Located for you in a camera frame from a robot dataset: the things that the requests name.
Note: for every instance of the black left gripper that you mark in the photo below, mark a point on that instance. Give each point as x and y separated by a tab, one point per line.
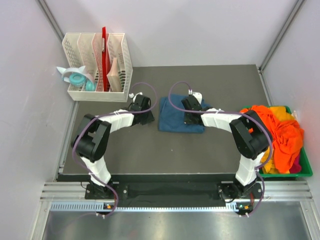
150	118

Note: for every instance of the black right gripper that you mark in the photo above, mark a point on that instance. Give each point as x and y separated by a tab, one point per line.
187	120

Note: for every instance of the blue t shirt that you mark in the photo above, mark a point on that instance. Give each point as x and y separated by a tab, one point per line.
171	120

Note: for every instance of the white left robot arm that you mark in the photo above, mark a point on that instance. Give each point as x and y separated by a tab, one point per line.
92	136

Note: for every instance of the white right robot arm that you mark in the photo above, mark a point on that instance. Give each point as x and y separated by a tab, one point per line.
251	136

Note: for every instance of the beige book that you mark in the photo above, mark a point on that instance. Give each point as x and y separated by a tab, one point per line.
113	77

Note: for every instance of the teal cat ear headphones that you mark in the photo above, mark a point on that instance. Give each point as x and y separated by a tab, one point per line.
78	77

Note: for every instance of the red folder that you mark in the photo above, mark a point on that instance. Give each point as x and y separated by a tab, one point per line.
105	60

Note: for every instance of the white file organizer rack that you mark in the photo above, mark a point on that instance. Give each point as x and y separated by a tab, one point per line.
85	49

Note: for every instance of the orange t shirt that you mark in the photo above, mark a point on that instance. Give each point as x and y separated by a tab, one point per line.
282	132

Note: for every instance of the magenta t shirt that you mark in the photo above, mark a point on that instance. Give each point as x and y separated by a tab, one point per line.
296	167

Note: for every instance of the green plastic basket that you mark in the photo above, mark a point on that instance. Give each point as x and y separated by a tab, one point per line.
306	165

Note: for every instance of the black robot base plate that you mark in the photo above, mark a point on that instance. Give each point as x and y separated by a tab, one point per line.
174	190

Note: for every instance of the grey slotted cable duct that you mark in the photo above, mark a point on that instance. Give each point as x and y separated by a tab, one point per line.
60	206

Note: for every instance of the aluminium frame post left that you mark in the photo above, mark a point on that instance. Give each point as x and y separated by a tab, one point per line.
51	19

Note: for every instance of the aluminium frame post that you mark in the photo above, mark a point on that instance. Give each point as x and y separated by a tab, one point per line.
298	4
51	19

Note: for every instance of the aluminium frame post right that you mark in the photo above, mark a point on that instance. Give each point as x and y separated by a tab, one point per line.
298	4

